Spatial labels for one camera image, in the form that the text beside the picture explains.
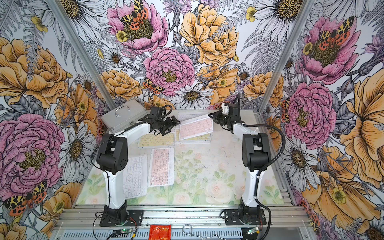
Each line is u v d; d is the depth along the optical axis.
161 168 0.91
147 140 1.02
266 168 0.55
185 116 1.19
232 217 0.74
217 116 0.88
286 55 0.89
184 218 0.76
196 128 0.99
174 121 0.92
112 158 0.55
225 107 0.94
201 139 1.02
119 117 0.97
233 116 0.81
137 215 0.75
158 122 0.79
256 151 0.56
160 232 0.70
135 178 0.86
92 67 0.95
